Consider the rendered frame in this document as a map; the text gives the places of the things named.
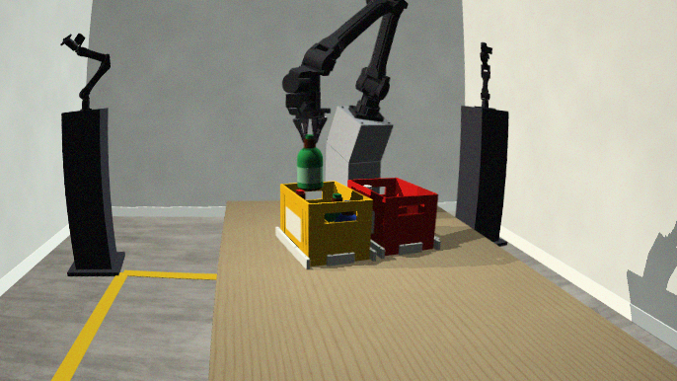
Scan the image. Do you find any yellow plastic crate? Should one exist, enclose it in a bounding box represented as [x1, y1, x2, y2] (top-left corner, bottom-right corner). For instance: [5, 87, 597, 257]
[280, 182, 373, 267]

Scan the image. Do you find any blue bottle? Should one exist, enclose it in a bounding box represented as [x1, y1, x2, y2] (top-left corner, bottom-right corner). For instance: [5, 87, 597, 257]
[335, 211, 356, 222]

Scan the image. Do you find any red plastic crate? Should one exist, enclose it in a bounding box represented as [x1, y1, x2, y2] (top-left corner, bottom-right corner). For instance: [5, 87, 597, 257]
[347, 178, 438, 256]

